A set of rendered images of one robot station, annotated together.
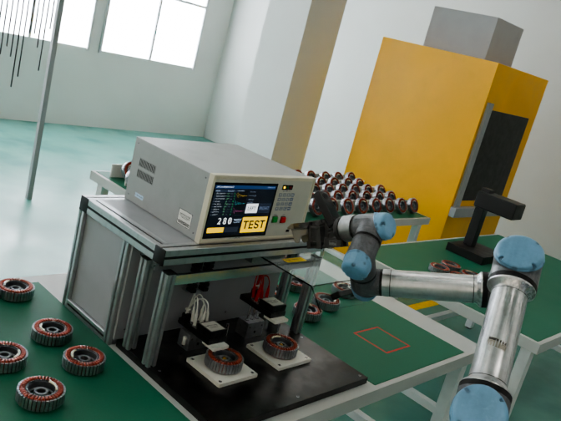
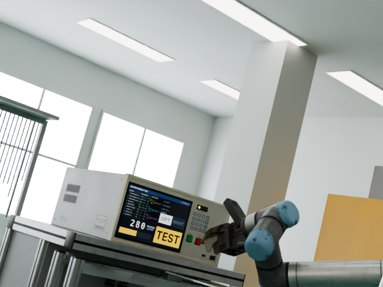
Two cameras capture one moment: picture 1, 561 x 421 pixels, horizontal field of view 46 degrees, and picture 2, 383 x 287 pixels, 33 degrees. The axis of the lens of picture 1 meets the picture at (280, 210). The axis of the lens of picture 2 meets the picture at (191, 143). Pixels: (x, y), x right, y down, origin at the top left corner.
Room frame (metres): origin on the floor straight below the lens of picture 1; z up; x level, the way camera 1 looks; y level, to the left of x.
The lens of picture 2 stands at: (-0.09, -0.34, 1.15)
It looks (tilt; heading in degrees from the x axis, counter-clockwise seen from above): 9 degrees up; 12
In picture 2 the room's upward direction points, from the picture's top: 14 degrees clockwise
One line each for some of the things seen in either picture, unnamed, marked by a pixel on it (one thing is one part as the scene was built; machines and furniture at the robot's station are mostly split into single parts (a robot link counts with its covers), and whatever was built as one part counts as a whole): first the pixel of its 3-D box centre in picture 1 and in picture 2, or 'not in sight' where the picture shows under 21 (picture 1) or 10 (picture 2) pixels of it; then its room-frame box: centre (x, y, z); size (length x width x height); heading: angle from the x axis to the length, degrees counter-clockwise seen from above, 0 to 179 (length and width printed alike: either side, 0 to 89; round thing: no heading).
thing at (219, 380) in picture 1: (222, 367); not in sight; (1.72, 0.05, 0.78); 0.15 x 0.15 x 0.01; 49
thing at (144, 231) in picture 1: (209, 224); (128, 251); (2.02, 0.21, 1.09); 0.68 x 0.44 x 0.05; 139
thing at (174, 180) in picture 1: (220, 187); (141, 215); (2.03, 0.20, 1.22); 0.44 x 0.39 x 0.20; 139
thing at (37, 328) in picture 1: (52, 332); not in sight; (1.68, 0.54, 0.77); 0.11 x 0.11 x 0.04
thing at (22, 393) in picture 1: (40, 393); not in sight; (1.38, 0.44, 0.77); 0.11 x 0.11 x 0.04
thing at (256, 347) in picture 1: (278, 352); not in sight; (1.90, -0.11, 0.78); 0.15 x 0.15 x 0.01; 49
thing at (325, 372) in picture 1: (247, 362); not in sight; (1.82, -0.02, 0.76); 0.64 x 0.47 x 0.02; 139
